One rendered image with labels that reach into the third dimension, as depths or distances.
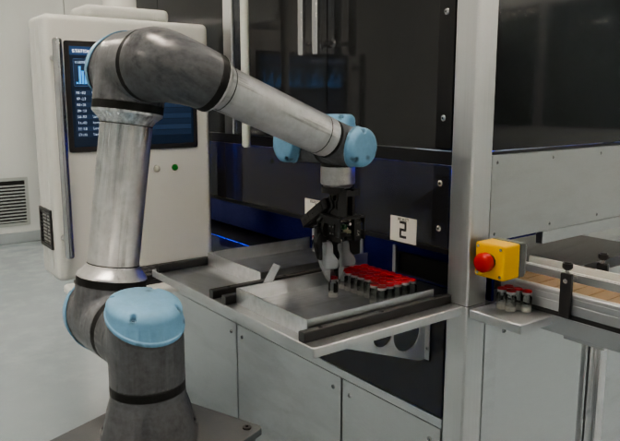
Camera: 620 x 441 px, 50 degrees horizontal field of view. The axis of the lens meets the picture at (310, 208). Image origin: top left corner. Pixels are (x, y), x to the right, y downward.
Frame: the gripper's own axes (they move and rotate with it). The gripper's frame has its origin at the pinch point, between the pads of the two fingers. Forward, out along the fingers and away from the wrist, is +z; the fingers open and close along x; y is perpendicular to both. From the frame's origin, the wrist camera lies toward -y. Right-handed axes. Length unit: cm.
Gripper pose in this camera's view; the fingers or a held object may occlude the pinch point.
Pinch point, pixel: (331, 273)
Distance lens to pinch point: 149.0
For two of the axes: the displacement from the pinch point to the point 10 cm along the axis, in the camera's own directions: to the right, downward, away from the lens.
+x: 8.0, -1.0, 5.9
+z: 0.0, 9.9, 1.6
